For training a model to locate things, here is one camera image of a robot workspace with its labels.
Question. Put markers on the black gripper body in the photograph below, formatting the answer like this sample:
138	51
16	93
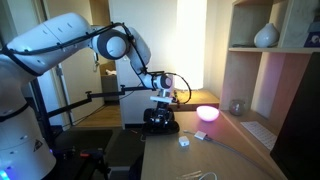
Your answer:
161	111

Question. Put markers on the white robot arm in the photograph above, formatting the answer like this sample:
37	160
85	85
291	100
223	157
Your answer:
50	36

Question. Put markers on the black zipper case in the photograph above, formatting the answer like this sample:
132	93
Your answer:
173	128

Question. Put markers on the orange pen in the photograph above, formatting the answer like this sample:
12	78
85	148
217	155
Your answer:
134	132

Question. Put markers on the white charger cube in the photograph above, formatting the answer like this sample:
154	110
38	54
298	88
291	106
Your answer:
183	141

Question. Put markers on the white adapter dongle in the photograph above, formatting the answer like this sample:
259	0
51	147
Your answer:
200	135

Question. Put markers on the glowing bowl lamp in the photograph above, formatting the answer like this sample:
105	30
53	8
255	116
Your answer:
207	113

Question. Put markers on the grey hallway cabinet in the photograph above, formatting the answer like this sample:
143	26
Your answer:
109	88

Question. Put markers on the white cloth bundle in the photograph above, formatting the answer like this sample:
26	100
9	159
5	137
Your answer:
111	72

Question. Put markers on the round glass jar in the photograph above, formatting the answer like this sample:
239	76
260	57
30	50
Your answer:
237	107

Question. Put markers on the tall white floor lamp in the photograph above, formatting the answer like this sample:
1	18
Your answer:
191	40

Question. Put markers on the wooden shelf unit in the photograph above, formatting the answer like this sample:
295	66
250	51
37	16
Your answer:
240	76

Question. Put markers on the white keyboard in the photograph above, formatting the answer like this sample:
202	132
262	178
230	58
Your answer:
259	134

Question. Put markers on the dark flat shelf dish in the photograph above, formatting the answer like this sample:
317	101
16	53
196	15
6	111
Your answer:
242	45

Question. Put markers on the black stand pole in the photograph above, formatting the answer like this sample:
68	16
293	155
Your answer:
42	115

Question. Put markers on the white ceramic vase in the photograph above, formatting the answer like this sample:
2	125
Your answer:
266	35

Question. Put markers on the black monitor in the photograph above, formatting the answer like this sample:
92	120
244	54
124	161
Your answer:
300	133

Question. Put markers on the blue printed box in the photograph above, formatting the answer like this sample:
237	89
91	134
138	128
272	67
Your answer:
313	40

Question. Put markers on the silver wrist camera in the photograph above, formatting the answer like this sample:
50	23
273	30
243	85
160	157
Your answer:
161	99

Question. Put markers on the wall intercom handset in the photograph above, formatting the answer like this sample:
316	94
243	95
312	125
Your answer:
96	63

